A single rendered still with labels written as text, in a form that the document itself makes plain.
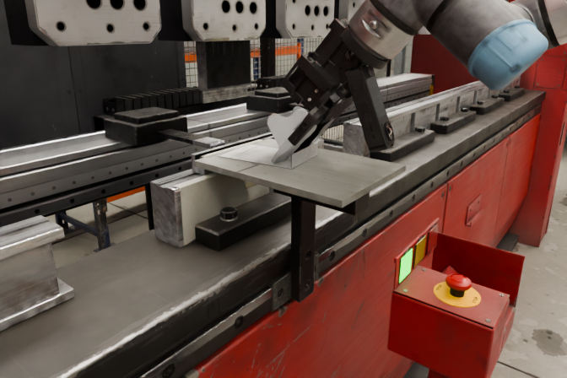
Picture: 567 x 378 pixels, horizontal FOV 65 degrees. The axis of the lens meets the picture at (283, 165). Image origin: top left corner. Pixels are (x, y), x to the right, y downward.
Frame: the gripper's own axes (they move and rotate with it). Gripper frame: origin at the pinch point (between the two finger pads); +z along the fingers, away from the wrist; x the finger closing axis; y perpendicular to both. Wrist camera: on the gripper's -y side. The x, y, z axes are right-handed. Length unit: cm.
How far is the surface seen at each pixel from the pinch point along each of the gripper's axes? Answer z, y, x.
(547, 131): 2, -51, -211
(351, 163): -4.9, -7.0, -3.1
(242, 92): 1.9, 14.7, -5.3
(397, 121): 6, -3, -63
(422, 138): 5, -11, -65
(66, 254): 194, 74, -72
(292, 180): -2.4, -4.1, 8.3
